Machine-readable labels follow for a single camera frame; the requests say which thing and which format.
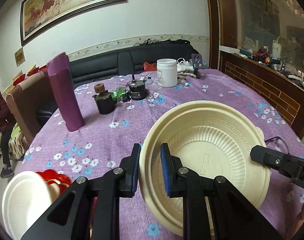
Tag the white plastic jar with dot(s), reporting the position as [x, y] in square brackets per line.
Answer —
[166, 72]

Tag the purple thermos bottle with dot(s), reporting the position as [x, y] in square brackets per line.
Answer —
[61, 84]

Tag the black cylindrical motor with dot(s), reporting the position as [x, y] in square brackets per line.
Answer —
[137, 88]

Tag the black motor with wooden spool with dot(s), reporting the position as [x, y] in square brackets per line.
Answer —
[103, 99]

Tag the cream plastic bowl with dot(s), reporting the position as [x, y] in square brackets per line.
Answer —
[210, 138]

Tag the white cloth gloves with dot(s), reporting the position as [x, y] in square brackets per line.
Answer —
[186, 68]

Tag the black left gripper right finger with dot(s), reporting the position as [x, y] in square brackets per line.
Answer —
[180, 181]

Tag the small yellow wall plaque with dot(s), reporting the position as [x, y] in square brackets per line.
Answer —
[19, 57]

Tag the green circuit board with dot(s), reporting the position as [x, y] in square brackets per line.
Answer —
[120, 94]

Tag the black perforated stand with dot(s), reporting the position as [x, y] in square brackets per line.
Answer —
[197, 64]

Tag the red bag on sofa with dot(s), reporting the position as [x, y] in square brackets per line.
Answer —
[149, 67]

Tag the seated person in maroon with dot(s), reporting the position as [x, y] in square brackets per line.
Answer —
[7, 123]

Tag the brown armchair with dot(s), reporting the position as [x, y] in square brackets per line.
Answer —
[32, 103]

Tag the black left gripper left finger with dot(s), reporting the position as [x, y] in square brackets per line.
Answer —
[120, 182]

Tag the framed horse painting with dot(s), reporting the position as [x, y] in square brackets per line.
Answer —
[37, 16]

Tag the black leather sofa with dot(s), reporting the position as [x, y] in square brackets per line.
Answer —
[126, 61]

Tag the finger of the black right gripper seen afar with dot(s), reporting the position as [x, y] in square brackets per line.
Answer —
[287, 165]

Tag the red wedding glass plate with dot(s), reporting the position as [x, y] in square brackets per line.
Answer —
[52, 177]

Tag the white disposable plate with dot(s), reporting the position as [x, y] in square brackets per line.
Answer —
[25, 199]

